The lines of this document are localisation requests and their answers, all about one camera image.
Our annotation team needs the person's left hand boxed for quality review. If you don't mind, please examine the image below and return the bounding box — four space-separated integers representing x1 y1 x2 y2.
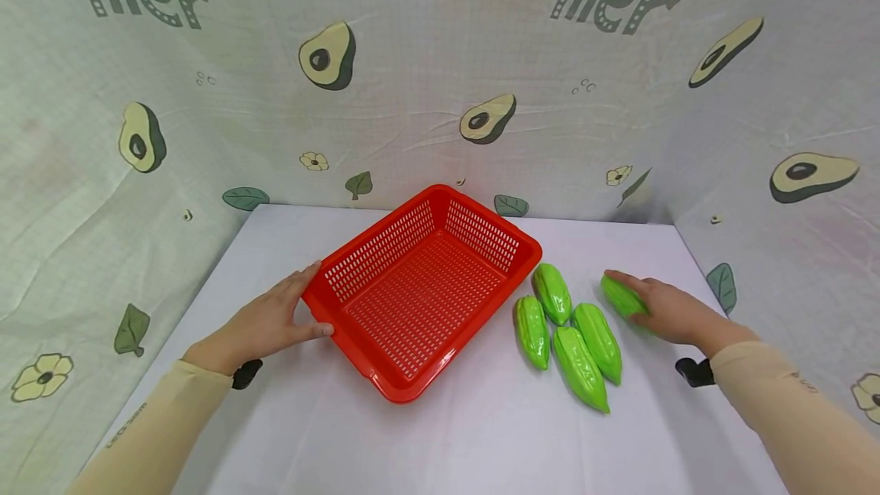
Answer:
183 260 336 375

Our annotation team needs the person's right hand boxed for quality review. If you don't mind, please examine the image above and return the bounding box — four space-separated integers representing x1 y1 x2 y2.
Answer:
603 270 759 359

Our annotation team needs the green ridged toy gourd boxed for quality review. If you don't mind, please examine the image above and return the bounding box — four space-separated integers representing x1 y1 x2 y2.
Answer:
552 325 612 416
515 295 552 371
571 302 624 387
532 263 573 327
600 273 652 321

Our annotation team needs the red plastic slotted basket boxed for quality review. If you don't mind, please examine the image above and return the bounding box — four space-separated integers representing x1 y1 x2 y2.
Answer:
301 184 543 404

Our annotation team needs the black wrist band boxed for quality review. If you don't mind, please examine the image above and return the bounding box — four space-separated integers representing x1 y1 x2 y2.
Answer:
675 357 718 389
231 358 264 391

